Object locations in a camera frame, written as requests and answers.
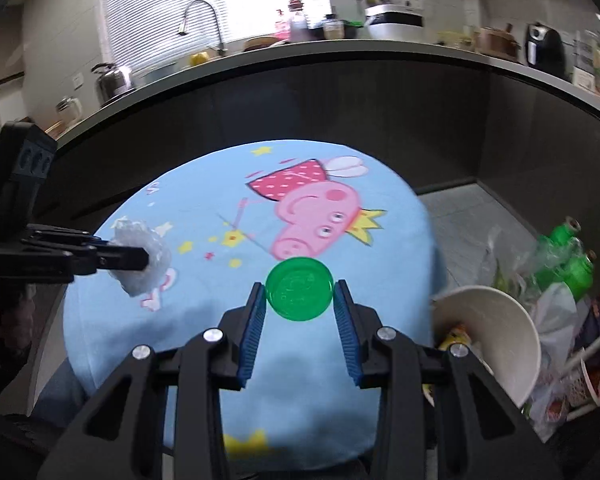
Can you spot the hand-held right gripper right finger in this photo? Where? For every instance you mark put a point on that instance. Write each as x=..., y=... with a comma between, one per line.
x=347, y=340

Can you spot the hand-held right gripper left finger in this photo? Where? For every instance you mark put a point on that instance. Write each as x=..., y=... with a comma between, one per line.
x=252, y=340

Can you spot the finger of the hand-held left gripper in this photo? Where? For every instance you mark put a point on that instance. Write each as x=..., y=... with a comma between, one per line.
x=120, y=260
x=60, y=232

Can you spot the white tissue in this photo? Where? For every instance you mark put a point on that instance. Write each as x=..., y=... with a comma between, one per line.
x=157, y=260

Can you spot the green plastic lid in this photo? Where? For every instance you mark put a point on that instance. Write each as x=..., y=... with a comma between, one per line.
x=297, y=287

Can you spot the white round trash bin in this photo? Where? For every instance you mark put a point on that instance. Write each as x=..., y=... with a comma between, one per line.
x=510, y=340

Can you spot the light blue printed tablecloth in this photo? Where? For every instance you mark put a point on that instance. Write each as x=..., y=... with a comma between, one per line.
x=190, y=310

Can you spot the glass jar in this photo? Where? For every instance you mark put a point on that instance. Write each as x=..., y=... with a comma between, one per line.
x=70, y=109

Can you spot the steel kettle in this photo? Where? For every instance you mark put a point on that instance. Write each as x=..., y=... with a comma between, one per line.
x=112, y=82

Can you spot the person's blue jeans leg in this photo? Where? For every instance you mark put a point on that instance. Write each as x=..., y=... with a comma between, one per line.
x=60, y=395

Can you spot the clear plastic bag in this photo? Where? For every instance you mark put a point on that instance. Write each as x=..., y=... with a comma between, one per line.
x=510, y=270

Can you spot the white plastic bag red print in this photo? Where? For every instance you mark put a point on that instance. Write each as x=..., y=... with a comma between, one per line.
x=555, y=320

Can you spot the small yellow object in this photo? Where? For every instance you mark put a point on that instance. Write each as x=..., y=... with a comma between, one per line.
x=199, y=58

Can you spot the white window blinds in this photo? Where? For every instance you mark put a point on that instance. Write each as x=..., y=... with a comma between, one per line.
x=155, y=0

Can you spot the green plastic bottle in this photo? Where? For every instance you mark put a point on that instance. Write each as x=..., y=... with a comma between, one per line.
x=580, y=275
x=557, y=245

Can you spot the dark brown kitchen cabinets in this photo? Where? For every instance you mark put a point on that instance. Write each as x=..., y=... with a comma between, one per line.
x=430, y=120

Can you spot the white plastic storage rack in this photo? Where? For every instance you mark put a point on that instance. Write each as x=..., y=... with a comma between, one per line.
x=586, y=385

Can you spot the chrome kitchen faucet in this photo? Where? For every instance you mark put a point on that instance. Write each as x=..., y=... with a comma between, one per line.
x=219, y=35

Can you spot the brown round dish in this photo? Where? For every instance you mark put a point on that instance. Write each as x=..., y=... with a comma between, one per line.
x=261, y=44

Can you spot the grey kitchen countertop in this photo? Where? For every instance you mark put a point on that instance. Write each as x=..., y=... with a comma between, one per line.
x=330, y=46

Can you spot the dark bottle with red cap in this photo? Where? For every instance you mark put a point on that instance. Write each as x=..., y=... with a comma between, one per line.
x=297, y=22

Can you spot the white rice cooker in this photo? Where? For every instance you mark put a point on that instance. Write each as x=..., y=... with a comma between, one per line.
x=395, y=30

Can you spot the copper cooking pot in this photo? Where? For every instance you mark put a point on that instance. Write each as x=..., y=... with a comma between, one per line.
x=495, y=42

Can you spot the black air fryer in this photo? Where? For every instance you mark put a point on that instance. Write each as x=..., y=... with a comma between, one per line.
x=547, y=50

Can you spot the clear plastic storage box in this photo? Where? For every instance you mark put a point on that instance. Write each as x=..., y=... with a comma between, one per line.
x=582, y=75

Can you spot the white wall socket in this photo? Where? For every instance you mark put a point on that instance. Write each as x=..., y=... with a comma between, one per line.
x=412, y=2

